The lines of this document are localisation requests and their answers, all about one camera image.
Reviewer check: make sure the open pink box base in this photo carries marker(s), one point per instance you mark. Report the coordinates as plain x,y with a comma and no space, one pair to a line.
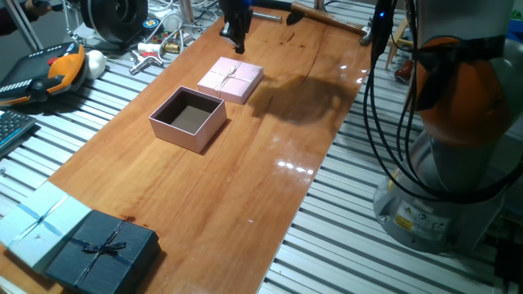
192,132

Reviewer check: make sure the blue plastic bag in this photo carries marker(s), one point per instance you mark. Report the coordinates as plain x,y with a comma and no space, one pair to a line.
515,30

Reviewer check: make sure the black filament spool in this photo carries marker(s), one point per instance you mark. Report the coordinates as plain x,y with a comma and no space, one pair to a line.
110,20

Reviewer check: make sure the light blue gift box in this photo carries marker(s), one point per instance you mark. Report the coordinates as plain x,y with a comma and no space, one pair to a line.
37,228

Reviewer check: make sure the dark blue gift box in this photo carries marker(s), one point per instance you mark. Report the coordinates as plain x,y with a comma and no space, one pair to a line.
102,261

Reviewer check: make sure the small wooden rack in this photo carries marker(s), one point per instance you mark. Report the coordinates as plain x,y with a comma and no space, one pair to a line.
398,41

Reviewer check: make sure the black keyboard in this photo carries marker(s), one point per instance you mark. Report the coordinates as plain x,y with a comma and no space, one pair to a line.
12,126

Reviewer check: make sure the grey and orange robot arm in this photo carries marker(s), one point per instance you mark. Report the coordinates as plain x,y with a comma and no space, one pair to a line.
461,122

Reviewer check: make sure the upright metal post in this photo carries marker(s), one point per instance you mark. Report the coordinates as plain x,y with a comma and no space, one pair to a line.
187,10

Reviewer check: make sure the brass fitting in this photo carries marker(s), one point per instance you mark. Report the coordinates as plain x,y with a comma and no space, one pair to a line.
172,48

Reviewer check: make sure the round blue sticker disc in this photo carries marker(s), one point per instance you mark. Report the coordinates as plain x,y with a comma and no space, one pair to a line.
152,23

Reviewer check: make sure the white egg-shaped object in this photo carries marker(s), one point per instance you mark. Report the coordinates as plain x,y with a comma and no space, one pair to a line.
96,63

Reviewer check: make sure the glossy wooden board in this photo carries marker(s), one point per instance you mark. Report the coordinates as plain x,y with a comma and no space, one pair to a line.
212,196

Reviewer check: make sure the orange and black teach pendant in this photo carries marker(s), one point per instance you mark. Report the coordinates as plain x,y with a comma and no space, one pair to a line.
61,73

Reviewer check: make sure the upright aluminium pole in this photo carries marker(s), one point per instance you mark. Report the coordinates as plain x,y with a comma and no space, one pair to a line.
24,26

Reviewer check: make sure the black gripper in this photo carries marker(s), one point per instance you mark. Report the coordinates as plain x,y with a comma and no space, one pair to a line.
237,12

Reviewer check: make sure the silver metal clamp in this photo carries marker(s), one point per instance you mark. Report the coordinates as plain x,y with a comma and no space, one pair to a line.
143,63

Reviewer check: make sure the pink box lid with ribbon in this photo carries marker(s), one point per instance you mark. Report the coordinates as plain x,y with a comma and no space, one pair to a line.
241,83

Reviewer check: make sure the silver metal rod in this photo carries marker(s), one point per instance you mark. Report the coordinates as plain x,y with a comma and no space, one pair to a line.
265,17

